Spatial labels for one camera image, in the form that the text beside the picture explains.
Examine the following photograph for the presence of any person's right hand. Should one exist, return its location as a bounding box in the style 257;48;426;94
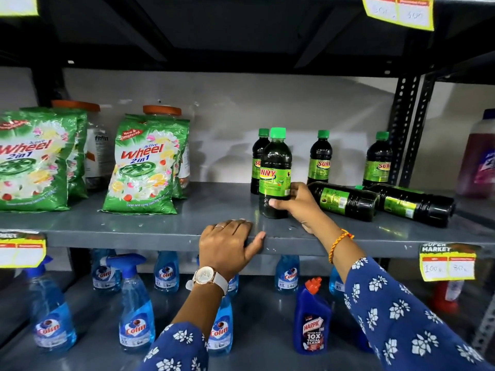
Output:
268;182;334;235

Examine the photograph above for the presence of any person's left hand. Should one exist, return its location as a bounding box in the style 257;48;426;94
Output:
199;219;267;281

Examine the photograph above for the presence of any green-capped dark cleaner bottle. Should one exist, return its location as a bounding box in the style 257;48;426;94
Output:
259;127;293;220

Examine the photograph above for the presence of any person's right forearm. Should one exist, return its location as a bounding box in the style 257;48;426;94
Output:
309;217;492;371

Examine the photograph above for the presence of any person's left forearm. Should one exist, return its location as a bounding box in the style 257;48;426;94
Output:
138;280;229;371

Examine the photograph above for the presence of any grey metal shelf rack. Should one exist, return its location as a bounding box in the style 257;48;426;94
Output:
0;0;495;371

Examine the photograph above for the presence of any group of dark liquid bottles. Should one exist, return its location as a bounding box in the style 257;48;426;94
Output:
250;128;456;229

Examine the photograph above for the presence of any green detergent powder packet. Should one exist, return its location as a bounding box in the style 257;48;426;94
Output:
0;109;78;212
101;114;183;215
20;107;89;201
171;118;191;200

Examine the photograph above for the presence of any blue red-capped toilet cleaner bottle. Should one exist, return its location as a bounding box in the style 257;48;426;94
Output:
293;276;333;355

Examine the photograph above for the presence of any row of blue spray bottles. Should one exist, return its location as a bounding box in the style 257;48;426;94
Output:
24;249;346;356

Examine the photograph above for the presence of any clear jar with orange lid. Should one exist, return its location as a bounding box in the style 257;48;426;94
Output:
143;104;192;190
51;99;113;190

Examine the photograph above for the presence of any yellow price tag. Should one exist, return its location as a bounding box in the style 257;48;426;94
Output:
0;231;47;269
0;0;39;17
419;242;481;283
361;0;435;32

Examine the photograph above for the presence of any red plastic bottle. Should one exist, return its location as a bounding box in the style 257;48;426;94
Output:
430;281;465;316

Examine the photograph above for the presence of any pink liquid bottle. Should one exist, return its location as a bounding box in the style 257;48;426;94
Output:
456;108;495;200

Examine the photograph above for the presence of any white strap wristwatch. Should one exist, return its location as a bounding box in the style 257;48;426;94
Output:
185;266;230;297

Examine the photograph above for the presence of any orange thread bracelet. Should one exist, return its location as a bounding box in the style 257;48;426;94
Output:
328;229;355;265

